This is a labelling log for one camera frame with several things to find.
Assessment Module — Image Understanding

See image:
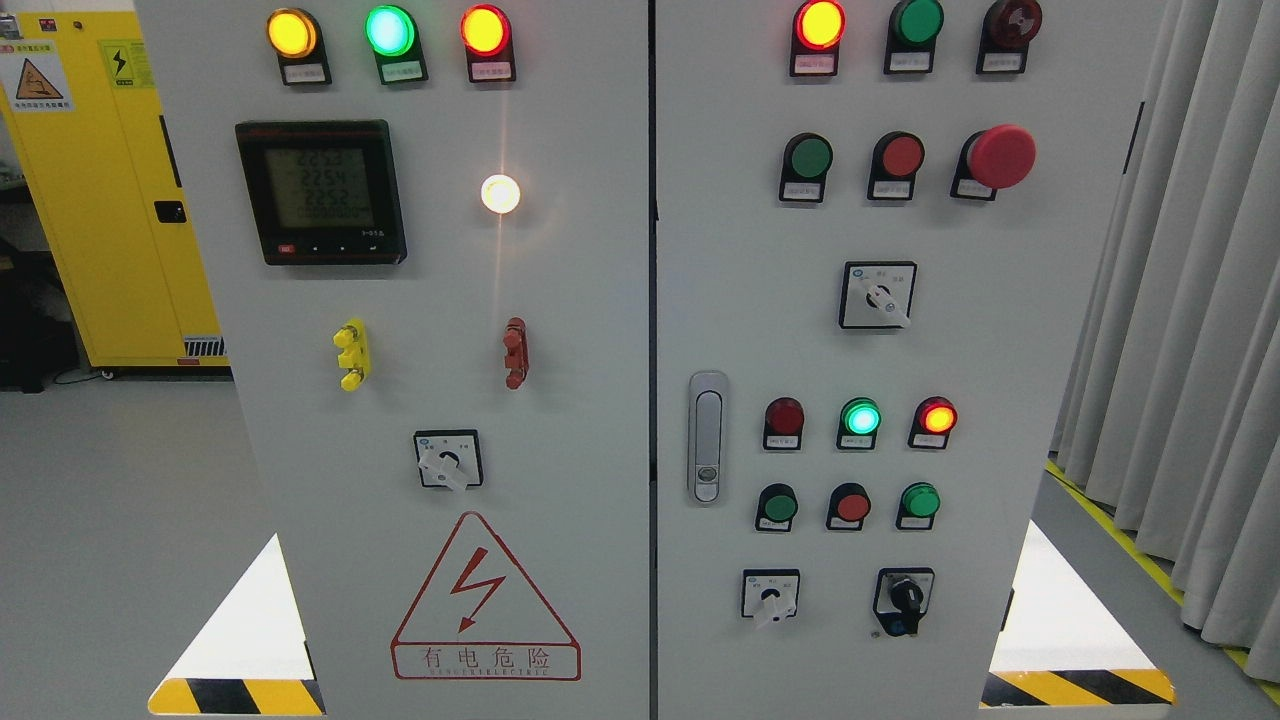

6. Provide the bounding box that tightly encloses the red electric hazard warning sign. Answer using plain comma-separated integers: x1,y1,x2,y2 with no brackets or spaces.
390,511,582,682

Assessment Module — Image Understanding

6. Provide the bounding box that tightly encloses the upper green push button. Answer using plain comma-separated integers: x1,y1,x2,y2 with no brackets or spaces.
778,132,835,204

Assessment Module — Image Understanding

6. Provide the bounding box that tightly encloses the green indicator lamp top left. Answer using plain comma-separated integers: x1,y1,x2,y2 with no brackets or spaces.
364,4,429,85

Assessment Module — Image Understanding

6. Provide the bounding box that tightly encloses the red emergency stop mushroom button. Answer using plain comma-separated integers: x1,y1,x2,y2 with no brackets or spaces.
950,124,1037,202

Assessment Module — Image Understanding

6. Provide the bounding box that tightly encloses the dark red buzzer lamp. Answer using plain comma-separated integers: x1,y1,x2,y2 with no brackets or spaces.
975,0,1044,76

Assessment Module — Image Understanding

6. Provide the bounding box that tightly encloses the yellow safety storage cabinet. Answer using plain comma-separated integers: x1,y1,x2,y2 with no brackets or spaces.
3,12,229,370

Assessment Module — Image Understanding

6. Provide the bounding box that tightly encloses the lower right green push button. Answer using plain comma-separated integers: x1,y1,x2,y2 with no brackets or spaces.
895,482,941,530

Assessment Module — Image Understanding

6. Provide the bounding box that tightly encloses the green indicator lamp top right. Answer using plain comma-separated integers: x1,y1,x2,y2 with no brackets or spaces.
883,0,945,76

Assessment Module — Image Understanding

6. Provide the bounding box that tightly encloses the green start button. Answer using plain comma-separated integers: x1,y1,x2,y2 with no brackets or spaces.
754,483,797,533

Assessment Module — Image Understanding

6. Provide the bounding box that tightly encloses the upper red push button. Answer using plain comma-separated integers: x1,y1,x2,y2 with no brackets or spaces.
867,131,925,201

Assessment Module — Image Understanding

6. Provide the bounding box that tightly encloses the yellow terminal connector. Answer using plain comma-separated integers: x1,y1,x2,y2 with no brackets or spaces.
332,316,371,392

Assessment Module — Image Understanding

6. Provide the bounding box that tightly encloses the silver cabinet door handle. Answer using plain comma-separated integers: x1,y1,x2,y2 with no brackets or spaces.
687,372,730,503

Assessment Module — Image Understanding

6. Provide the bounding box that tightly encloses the red push button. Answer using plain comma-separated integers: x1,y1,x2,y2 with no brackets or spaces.
826,482,872,532
867,131,925,201

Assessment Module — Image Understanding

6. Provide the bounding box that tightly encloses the green indicator lamp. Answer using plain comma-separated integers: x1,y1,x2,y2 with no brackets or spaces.
836,396,882,451
364,4,429,85
883,0,945,76

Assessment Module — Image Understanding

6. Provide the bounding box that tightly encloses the left panel rotary selector switch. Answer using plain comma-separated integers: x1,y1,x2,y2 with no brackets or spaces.
413,429,484,491

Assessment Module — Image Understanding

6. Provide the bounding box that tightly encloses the white lit indicator lamp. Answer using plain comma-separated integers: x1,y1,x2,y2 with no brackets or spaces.
480,174,522,215

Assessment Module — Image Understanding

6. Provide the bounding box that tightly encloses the red indicator lamp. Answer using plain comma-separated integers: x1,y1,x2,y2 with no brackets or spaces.
762,397,805,452
460,3,517,83
788,1,846,78
908,396,957,450

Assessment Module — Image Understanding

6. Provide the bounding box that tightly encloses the red terminal connector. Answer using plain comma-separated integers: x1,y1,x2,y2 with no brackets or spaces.
502,316,530,389

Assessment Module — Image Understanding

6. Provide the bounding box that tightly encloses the red indicator lamp top right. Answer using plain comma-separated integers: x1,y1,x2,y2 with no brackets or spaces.
788,1,846,78

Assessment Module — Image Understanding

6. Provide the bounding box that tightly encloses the lower red push button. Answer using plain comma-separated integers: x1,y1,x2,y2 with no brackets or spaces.
826,482,872,532

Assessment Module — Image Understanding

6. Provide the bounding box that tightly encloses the green push button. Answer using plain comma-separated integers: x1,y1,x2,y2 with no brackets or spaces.
895,482,941,530
778,132,835,204

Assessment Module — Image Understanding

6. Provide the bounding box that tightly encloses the upper right rotary selector switch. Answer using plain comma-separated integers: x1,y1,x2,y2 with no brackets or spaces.
838,261,918,329

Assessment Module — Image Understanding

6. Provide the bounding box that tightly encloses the black key selector switch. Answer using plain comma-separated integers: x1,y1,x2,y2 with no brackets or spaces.
872,568,934,637

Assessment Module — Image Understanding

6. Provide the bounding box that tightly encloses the lower white rotary selector switch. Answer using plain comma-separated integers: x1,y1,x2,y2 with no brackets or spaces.
740,568,801,629

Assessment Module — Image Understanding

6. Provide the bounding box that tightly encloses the lower right red indicator lamp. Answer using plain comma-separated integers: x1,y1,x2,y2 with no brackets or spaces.
908,396,957,450

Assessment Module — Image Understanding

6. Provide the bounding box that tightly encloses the grey electrical control cabinet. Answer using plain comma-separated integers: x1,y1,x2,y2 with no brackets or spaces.
133,0,1171,720

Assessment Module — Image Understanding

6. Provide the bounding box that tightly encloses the grey pleated curtain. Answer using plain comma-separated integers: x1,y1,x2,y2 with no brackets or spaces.
1053,1,1279,682

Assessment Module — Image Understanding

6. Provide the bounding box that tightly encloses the yellow indicator lamp top left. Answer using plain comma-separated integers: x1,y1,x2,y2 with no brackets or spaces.
266,6,332,86

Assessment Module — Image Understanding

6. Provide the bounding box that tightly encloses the red indicator lamp top left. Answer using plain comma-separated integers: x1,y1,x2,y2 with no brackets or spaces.
460,3,517,83

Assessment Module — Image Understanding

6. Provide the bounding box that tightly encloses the lower left red indicator lamp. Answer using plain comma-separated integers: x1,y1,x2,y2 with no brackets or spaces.
762,397,805,452

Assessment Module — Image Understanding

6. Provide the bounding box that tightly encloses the lower green indicator lamp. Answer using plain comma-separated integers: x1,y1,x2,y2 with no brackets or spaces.
836,396,882,451

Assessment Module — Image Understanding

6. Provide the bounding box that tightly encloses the black digital power meter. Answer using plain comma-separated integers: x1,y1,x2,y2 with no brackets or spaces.
236,119,407,266

